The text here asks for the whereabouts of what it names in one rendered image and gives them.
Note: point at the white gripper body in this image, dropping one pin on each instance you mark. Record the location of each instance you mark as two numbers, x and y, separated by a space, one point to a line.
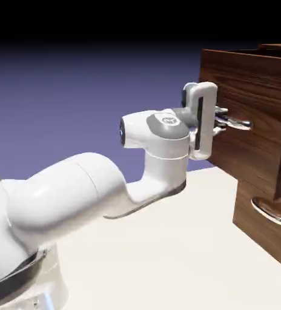
207 116

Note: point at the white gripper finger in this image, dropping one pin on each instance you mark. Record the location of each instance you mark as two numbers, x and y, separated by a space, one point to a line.
219 130
221 110

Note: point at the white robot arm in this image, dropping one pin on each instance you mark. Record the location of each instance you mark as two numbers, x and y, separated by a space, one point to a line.
58 193

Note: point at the dark wood drawer front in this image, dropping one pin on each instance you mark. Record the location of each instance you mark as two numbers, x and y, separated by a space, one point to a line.
256 232

